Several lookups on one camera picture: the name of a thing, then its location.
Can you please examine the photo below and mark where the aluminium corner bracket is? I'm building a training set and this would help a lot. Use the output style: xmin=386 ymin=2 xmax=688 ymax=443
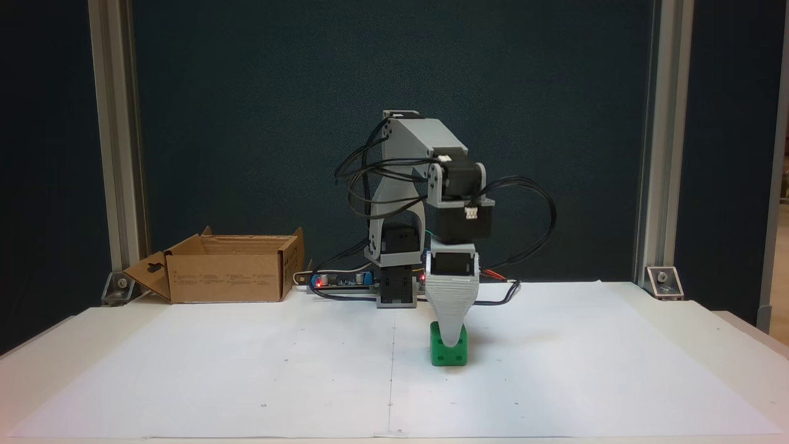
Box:
xmin=100 ymin=271 xmax=138 ymax=306
xmin=645 ymin=266 xmax=684 ymax=302

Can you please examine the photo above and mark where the large white paper sheet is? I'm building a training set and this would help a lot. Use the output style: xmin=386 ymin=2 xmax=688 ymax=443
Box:
xmin=6 ymin=281 xmax=782 ymax=440

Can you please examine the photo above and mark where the blue circuit board red LED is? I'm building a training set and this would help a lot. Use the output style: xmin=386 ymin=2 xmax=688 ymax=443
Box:
xmin=306 ymin=270 xmax=377 ymax=294

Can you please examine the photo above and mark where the brown cardboard box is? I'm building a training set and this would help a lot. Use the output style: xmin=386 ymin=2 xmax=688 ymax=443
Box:
xmin=123 ymin=226 xmax=305 ymax=304

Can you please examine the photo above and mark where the green die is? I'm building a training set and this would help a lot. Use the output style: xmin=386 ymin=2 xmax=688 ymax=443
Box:
xmin=430 ymin=321 xmax=468 ymax=367

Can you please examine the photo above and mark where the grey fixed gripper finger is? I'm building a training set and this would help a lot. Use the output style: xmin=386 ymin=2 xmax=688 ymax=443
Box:
xmin=425 ymin=287 xmax=480 ymax=347

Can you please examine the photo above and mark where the black servo cable bundle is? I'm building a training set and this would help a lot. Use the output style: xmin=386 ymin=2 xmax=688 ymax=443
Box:
xmin=334 ymin=117 xmax=433 ymax=220

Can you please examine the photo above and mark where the black gripper servo cable loop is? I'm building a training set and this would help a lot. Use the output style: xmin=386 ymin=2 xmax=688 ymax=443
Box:
xmin=467 ymin=176 xmax=558 ymax=267

